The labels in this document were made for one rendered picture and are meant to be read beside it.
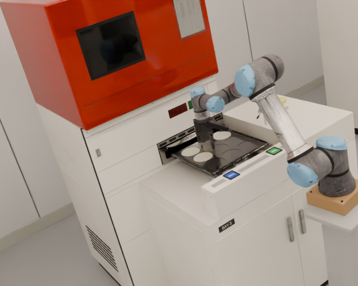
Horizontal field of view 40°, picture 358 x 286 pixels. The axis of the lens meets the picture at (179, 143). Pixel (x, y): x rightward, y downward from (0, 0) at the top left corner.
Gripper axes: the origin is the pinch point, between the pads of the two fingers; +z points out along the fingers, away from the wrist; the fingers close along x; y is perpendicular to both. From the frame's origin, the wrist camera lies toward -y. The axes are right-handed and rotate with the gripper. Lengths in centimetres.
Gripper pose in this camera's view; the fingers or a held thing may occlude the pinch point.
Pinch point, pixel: (215, 152)
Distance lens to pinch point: 254.6
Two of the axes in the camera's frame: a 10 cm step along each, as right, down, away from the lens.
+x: 0.3, 4.2, -9.1
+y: -9.8, 2.1, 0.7
